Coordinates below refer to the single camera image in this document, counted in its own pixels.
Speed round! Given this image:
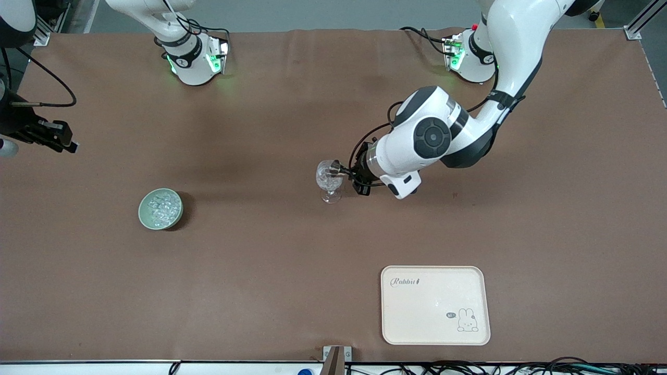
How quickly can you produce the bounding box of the clear cut-crystal wine glass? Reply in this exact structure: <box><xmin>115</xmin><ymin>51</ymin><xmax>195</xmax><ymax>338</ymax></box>
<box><xmin>316</xmin><ymin>159</ymin><xmax>344</xmax><ymax>204</ymax></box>

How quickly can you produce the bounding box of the green ceramic bowl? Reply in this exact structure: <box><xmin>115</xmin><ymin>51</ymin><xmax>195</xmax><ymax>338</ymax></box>
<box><xmin>138</xmin><ymin>188</ymin><xmax>184</xmax><ymax>231</ymax></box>

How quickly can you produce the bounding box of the brown table cover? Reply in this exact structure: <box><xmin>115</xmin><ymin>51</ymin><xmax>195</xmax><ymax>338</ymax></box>
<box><xmin>0</xmin><ymin>29</ymin><xmax>667</xmax><ymax>364</ymax></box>

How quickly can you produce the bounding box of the cream tray with rabbit print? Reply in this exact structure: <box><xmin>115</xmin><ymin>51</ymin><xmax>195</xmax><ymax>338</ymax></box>
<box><xmin>380</xmin><ymin>265</ymin><xmax>491</xmax><ymax>346</ymax></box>

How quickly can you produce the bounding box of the black left arm wrist cable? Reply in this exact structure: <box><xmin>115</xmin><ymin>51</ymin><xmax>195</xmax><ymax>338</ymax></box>
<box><xmin>348</xmin><ymin>91</ymin><xmax>503</xmax><ymax>168</ymax></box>

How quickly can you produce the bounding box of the black arm wrist cable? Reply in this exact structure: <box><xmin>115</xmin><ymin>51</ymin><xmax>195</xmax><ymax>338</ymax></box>
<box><xmin>348</xmin><ymin>91</ymin><xmax>503</xmax><ymax>168</ymax></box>
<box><xmin>0</xmin><ymin>47</ymin><xmax>78</xmax><ymax>108</ymax></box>

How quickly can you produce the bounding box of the black right arm wrist cable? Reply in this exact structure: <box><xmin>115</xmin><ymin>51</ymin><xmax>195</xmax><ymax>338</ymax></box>
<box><xmin>0</xmin><ymin>47</ymin><xmax>78</xmax><ymax>108</ymax></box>

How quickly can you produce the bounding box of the aluminium frame profile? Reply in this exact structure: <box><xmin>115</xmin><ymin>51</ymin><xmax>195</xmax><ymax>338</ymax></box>
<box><xmin>32</xmin><ymin>0</ymin><xmax>71</xmax><ymax>46</ymax></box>
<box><xmin>623</xmin><ymin>0</ymin><xmax>667</xmax><ymax>40</ymax></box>

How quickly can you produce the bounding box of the black left arm base cable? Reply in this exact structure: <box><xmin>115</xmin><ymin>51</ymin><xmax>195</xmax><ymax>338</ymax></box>
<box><xmin>399</xmin><ymin>26</ymin><xmax>450</xmax><ymax>56</ymax></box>

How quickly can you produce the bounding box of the black arm base cable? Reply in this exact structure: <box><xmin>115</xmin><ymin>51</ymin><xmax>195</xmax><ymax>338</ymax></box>
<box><xmin>156</xmin><ymin>0</ymin><xmax>232</xmax><ymax>53</ymax></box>
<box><xmin>399</xmin><ymin>26</ymin><xmax>450</xmax><ymax>56</ymax></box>

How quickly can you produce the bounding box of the black right arm base cable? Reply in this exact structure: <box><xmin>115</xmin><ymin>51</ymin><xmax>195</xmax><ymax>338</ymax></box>
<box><xmin>156</xmin><ymin>0</ymin><xmax>232</xmax><ymax>53</ymax></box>

